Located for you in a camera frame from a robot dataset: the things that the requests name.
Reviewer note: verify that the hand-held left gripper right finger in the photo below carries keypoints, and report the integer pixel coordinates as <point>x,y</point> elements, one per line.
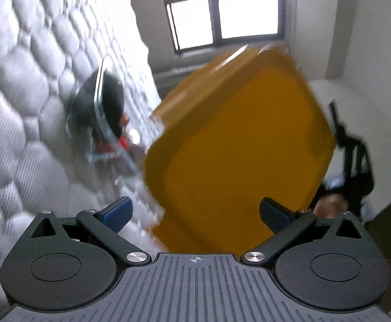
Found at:
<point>275,218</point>

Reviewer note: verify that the red toy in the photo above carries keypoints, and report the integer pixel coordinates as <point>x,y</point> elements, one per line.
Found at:
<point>106,147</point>

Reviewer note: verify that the yellow container lid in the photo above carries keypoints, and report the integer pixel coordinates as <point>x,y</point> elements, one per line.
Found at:
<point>235,147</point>

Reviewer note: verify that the person's right hand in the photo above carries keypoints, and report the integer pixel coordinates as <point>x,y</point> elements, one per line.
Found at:
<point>331,204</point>

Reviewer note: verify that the black plush toy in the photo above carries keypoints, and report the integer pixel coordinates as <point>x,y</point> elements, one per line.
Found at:
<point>111,94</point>

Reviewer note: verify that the white quilted mattress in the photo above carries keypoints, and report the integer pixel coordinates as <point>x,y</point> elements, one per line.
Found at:
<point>31,107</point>

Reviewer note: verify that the clear glass container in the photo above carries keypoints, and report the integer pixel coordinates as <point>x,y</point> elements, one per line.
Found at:
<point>98,107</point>

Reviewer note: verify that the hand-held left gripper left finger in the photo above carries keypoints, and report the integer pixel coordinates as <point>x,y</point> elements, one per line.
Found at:
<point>117,213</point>

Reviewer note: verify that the dark framed window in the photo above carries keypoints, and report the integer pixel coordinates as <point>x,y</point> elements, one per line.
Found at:
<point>229,10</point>

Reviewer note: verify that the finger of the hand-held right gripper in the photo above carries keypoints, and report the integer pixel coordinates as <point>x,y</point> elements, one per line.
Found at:
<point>333,114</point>

